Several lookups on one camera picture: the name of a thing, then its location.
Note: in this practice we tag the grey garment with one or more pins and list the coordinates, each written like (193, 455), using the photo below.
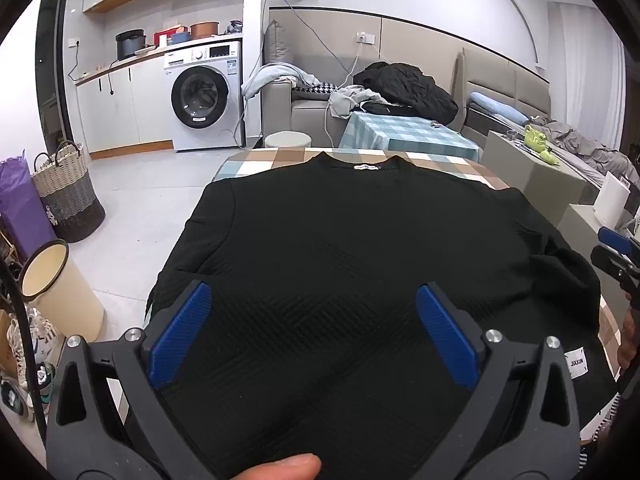
(350, 99)

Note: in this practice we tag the white sneaker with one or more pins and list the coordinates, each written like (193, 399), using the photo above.
(37, 340)

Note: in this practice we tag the black knit sweater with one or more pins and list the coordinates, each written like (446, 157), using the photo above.
(350, 240)

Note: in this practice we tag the black jacket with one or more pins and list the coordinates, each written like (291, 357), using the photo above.
(410, 90)

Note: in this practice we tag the person's right hand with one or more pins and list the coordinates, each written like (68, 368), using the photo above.
(627, 342)

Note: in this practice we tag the black rice cooker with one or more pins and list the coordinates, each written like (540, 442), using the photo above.
(130, 44)

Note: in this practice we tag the cream waste bin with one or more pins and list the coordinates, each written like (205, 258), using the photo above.
(62, 290)

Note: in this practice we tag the grey bed cover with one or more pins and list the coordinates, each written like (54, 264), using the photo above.
(585, 147)

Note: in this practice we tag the copper pot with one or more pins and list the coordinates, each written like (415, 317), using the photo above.
(205, 29)

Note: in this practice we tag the woven laundry basket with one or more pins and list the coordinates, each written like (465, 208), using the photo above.
(67, 195)

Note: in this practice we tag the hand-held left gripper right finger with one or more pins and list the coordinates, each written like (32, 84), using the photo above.
(447, 335)

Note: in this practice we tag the white washing machine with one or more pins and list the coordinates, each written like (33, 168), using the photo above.
(200, 95)

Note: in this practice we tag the teal black sneaker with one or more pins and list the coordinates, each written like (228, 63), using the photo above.
(20, 400)

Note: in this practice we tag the white curtain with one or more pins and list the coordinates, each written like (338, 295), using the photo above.
(595, 75)

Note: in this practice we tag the grey bedside box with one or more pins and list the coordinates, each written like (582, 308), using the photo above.
(540, 180)

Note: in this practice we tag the purple bag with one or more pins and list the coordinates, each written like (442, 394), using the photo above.
(22, 205)

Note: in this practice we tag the blue plastic basket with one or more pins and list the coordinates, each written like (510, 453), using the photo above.
(181, 38)

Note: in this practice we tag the white box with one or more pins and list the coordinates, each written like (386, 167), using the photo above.
(612, 200)

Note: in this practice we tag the grey sofa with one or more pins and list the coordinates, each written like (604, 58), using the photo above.
(305, 120)

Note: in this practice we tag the brown blue checked blanket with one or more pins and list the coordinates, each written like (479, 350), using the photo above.
(280, 157)

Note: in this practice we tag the white round stool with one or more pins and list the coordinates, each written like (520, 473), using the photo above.
(287, 140)

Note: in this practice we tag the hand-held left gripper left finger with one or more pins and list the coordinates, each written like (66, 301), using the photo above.
(182, 330)

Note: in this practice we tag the green plush toy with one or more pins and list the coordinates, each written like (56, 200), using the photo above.
(537, 140)

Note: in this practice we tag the blue pillow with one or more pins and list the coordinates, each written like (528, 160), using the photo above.
(500, 107)

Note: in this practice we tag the grey back cushion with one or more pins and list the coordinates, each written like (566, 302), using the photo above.
(279, 42)

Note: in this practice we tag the person's left hand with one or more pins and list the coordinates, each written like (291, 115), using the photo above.
(280, 467)

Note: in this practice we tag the white wall socket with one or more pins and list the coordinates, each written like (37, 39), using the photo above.
(365, 37)

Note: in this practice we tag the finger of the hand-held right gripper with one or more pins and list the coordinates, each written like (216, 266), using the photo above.
(620, 242)
(612, 262)

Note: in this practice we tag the red box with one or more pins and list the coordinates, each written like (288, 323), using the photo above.
(162, 37)

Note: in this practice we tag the light blue towel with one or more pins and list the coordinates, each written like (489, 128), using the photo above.
(272, 74)

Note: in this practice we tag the houndstooth cushion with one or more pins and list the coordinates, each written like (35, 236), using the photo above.
(312, 90)

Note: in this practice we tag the white base cabinet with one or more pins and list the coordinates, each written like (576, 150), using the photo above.
(125, 105)

